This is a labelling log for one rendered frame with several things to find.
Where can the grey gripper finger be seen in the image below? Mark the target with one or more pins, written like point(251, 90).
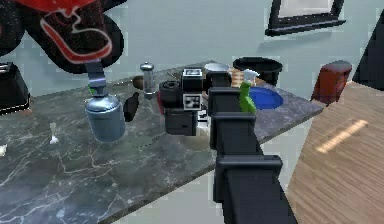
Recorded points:
point(150, 142)

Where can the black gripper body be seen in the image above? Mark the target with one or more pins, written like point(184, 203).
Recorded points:
point(178, 121)

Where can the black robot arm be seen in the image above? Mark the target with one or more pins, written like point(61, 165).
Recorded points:
point(245, 186)

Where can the blue-grey metal vase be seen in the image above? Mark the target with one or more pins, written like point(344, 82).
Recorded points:
point(106, 118)

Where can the red-brown chair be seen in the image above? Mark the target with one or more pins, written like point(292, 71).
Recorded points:
point(330, 83)

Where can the black oval object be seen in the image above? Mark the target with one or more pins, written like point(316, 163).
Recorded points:
point(131, 107)

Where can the brown round object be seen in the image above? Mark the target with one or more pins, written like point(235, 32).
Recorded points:
point(138, 82)

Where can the green spray bottle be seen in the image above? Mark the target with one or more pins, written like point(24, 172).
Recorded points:
point(247, 100)

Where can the grey marble worktop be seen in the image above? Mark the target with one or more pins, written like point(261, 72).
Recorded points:
point(83, 173)

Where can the blue plate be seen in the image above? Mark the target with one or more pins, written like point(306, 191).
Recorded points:
point(268, 99)

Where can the black round pot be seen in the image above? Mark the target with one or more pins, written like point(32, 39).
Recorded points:
point(263, 68)

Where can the black and red house plant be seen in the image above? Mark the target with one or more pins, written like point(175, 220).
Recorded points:
point(71, 31)

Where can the black toaster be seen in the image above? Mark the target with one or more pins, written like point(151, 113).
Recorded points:
point(11, 90)

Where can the small white lump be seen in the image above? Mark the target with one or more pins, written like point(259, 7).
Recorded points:
point(2, 150)

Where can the black framed picture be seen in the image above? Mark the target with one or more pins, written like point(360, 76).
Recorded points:
point(305, 20)

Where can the black cupboard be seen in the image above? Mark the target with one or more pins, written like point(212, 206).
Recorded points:
point(371, 60)

